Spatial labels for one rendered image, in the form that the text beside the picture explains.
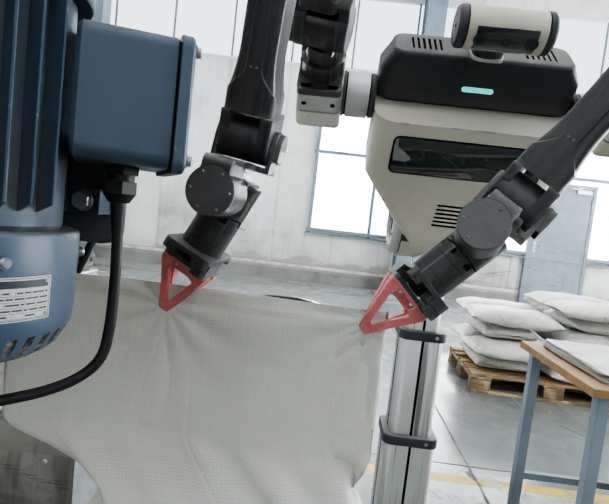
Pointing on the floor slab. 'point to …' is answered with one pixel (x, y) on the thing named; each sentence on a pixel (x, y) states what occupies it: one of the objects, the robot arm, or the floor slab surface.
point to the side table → (587, 481)
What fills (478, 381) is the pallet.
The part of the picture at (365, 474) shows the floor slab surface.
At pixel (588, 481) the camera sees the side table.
